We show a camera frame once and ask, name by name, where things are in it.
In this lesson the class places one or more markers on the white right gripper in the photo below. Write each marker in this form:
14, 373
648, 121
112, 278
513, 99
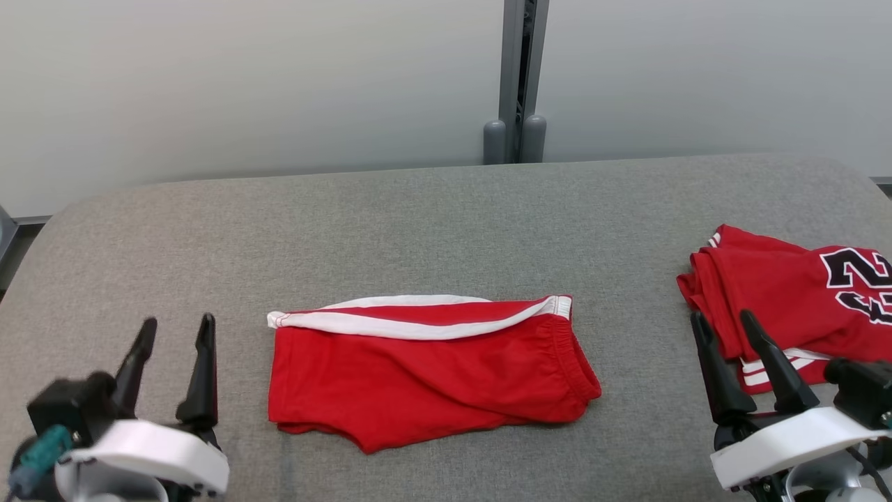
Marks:
787, 439

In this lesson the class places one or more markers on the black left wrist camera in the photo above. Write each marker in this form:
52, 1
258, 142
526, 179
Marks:
70, 408

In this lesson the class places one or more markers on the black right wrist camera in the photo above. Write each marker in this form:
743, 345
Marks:
864, 390

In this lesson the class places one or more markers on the teal left camera connector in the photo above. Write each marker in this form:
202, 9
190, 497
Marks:
38, 457

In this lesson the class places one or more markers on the grey rounded post foot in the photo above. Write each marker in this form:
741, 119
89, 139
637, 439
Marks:
495, 143
534, 138

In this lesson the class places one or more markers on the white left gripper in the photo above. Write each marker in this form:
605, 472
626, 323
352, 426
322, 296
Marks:
160, 446

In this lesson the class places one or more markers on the grey metal partition post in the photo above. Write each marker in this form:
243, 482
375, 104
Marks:
524, 63

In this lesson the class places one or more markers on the red shorts white stripes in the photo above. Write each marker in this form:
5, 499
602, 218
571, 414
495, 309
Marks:
418, 383

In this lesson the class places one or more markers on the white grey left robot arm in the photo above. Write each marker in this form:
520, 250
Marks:
111, 489

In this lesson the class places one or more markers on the grey fabric sofa seat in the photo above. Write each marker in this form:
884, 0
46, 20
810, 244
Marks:
418, 230

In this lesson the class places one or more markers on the red jersey shirt white sleeves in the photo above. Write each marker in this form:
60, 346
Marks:
773, 300

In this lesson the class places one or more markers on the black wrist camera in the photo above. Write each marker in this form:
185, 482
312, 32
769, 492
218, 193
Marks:
70, 408
864, 390

